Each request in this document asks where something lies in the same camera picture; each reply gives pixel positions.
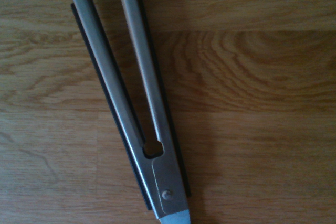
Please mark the steel tongs with black edges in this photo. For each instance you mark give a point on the steel tongs with black edges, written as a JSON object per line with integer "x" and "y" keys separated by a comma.
{"x": 168, "y": 179}

